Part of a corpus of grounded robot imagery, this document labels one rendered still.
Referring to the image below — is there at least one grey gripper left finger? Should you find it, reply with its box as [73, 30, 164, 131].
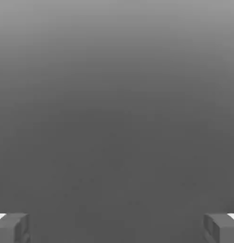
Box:
[0, 212, 31, 243]

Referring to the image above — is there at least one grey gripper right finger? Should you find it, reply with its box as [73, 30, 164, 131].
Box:
[203, 212, 234, 243]

